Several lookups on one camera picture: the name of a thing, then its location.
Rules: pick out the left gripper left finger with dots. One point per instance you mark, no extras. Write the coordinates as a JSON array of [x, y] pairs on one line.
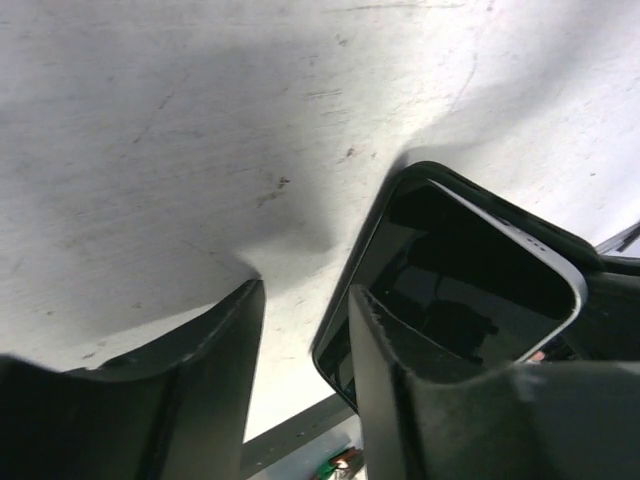
[[174, 408]]

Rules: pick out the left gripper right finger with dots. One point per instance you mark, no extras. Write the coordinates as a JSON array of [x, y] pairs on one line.
[[567, 420]]

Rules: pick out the silver white smartphone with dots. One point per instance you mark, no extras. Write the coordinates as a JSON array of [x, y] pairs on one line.
[[466, 287]]

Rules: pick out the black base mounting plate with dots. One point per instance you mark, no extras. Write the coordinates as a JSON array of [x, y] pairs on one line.
[[297, 447]]

